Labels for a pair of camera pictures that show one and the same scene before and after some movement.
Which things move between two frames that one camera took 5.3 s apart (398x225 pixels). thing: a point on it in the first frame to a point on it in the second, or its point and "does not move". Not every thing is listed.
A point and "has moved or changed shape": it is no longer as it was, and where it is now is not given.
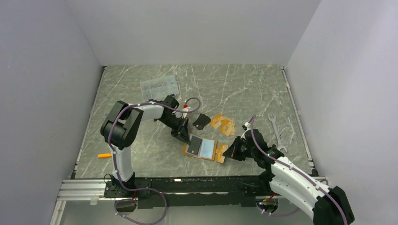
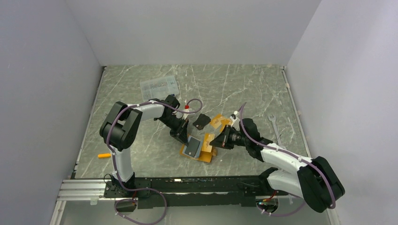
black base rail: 196,191 does not move
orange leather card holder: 201,147 has moved or changed shape
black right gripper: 233,151 to 221,140
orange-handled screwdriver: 104,155 does not move
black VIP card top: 193,148 does not move
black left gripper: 181,132 does not move
